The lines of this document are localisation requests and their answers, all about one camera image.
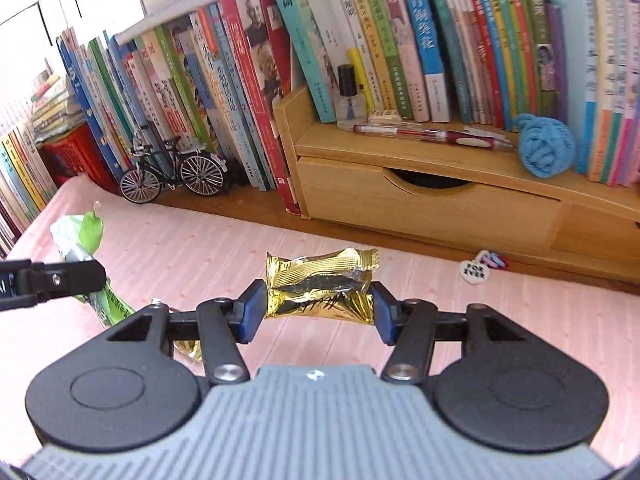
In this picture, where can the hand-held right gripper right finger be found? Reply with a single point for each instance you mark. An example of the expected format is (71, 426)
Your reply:
(384, 317)

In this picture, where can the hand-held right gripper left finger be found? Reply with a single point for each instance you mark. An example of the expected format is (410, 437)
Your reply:
(252, 310)

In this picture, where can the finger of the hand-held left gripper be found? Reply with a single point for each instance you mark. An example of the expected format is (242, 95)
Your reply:
(60, 280)

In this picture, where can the green and white wrapper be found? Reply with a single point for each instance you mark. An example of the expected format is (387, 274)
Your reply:
(85, 235)

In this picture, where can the gold snack wrapper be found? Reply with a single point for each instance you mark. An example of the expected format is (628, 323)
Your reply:
(320, 285)

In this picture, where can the small gold foil scrap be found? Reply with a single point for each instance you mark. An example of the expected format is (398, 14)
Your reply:
(187, 347)

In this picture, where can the pink striped cloth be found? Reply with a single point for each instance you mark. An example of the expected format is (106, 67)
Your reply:
(200, 240)

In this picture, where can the row of upright books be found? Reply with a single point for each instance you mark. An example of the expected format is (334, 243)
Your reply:
(22, 190)

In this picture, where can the white heart charm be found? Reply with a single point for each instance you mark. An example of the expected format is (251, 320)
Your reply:
(474, 272)

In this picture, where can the red plastic crate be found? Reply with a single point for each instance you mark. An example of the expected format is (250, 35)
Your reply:
(75, 157)

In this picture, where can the wooden desk organizer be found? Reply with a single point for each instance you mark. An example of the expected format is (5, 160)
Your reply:
(425, 200)

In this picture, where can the colourful hair clips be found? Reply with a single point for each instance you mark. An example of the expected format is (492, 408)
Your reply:
(495, 260)

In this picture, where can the model bicycle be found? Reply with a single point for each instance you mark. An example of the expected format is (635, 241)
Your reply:
(170, 170)

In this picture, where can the stack of flat books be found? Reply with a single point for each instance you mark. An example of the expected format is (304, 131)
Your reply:
(55, 105)

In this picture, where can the red pen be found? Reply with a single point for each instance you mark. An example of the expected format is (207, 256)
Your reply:
(430, 136)

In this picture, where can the white eraser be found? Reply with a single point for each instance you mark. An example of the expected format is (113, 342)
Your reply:
(386, 116)

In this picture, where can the nail polish bottle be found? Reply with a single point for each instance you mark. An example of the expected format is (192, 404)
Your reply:
(352, 100)

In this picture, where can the blue yarn ball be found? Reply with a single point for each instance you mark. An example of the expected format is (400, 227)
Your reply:
(545, 145)

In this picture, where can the long row of colourful books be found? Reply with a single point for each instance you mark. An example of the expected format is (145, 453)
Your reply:
(300, 60)

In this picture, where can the row of pale blue books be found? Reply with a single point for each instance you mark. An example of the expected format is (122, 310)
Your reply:
(610, 85)

